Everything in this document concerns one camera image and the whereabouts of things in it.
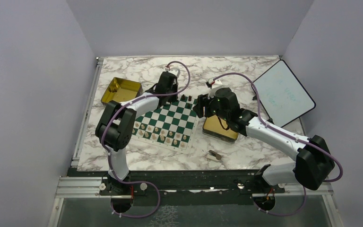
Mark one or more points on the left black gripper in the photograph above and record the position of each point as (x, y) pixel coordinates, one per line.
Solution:
(173, 99)

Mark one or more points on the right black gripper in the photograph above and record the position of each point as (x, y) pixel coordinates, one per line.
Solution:
(203, 101)

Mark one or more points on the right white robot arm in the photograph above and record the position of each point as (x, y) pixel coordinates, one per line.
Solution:
(312, 162)

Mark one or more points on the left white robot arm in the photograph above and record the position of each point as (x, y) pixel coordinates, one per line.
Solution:
(114, 129)

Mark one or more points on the gold tin with dark pieces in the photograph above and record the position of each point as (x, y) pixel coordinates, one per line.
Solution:
(121, 90)

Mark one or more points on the light wooden chess pieces row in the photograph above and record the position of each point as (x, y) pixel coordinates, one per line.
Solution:
(174, 136)

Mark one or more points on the empty gold tin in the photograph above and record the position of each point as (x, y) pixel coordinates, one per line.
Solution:
(215, 128)

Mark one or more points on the green and white chessboard mat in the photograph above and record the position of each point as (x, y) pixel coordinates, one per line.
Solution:
(174, 114)

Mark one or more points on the small wooden piece on table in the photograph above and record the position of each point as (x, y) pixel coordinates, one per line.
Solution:
(212, 155)

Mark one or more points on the white tablet whiteboard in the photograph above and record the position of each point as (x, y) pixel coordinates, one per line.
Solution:
(282, 95)

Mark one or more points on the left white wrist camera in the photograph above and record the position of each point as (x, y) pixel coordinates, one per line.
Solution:
(174, 71)

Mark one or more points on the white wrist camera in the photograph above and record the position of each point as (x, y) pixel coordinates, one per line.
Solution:
(214, 85)
(174, 71)

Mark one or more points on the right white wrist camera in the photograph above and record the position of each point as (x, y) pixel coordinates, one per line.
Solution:
(214, 85)

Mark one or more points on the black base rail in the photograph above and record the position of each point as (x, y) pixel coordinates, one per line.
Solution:
(182, 188)

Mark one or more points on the aluminium frame rail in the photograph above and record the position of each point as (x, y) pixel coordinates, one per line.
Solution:
(78, 202)

